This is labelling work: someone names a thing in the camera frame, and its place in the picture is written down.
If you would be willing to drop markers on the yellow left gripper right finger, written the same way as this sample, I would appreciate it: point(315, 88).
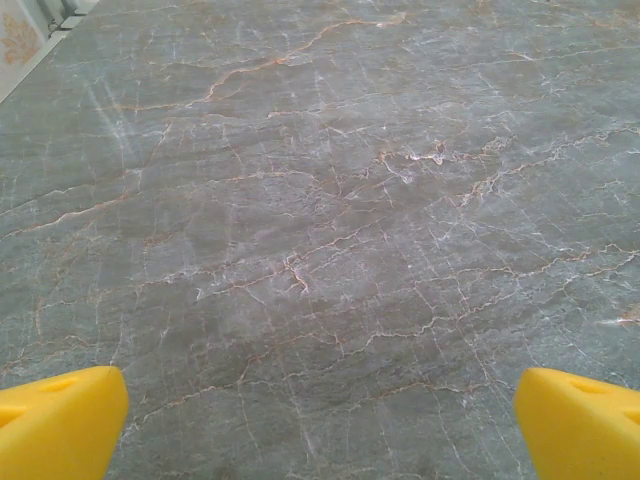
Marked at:
point(585, 430)

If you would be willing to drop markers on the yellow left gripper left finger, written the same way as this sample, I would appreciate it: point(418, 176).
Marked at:
point(60, 425)

